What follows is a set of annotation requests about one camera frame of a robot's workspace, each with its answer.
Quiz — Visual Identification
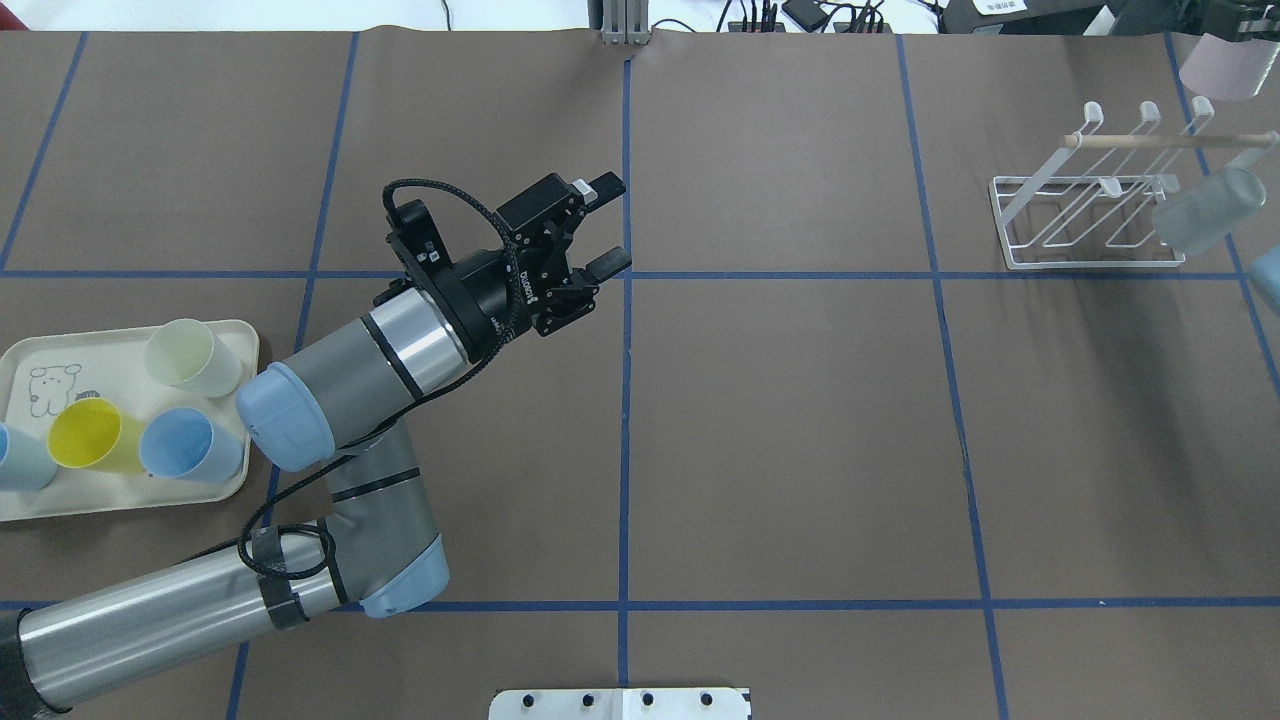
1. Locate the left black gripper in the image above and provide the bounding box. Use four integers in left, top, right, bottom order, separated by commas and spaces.
454, 173, 634, 351

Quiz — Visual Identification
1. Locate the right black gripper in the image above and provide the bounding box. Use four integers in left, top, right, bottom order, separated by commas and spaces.
1204, 1, 1279, 42

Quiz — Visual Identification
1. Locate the pink cup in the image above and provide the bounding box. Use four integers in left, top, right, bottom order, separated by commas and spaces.
1179, 35, 1279, 102

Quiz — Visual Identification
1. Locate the white ikea cup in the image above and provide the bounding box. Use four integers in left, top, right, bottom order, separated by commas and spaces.
1152, 167, 1268, 256

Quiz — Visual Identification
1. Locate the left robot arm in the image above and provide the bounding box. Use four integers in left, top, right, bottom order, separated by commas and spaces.
3, 173, 632, 719

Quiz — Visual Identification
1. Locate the pale green cup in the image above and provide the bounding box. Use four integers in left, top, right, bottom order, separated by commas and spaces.
143, 318, 242, 398

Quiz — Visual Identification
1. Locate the light blue cup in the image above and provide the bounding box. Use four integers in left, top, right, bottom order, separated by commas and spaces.
1, 423, 59, 493
138, 407, 244, 484

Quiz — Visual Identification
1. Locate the yellow cup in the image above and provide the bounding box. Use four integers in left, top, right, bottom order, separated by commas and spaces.
46, 397, 145, 474

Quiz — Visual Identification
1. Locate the orange black usb hub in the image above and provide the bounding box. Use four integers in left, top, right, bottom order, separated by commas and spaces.
718, 1, 785, 35
829, 1, 892, 35

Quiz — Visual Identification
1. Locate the black label printer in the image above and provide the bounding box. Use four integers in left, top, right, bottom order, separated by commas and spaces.
938, 1, 1108, 36

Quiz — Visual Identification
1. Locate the black power adapter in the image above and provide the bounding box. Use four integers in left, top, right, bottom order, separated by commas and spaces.
781, 0, 829, 33

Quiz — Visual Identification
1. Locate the cream plastic tray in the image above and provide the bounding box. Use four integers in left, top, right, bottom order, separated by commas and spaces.
1, 327, 250, 521

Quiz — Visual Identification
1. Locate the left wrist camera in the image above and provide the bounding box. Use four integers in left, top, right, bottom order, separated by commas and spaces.
387, 199, 453, 283

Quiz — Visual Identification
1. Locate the aluminium frame post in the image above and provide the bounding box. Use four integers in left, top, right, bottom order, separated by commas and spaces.
588, 0, 652, 46

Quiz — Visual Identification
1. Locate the white wire cup rack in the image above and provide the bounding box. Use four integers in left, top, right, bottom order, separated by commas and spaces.
988, 96, 1277, 272

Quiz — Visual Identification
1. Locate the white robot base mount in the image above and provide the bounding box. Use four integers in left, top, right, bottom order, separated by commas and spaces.
486, 687, 753, 719

